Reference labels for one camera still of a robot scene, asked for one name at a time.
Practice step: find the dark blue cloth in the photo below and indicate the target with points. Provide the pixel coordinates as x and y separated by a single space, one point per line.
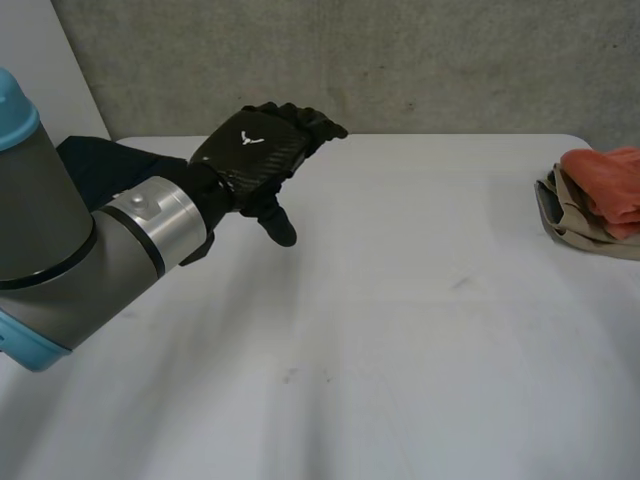
105 165

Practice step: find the coral towel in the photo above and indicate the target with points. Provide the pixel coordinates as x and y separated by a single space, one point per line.
612 182

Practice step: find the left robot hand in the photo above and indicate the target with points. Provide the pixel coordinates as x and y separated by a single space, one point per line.
250 155

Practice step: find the beige shorts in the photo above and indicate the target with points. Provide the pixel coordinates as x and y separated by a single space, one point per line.
565 220

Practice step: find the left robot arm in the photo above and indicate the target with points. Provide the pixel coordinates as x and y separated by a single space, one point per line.
55 240

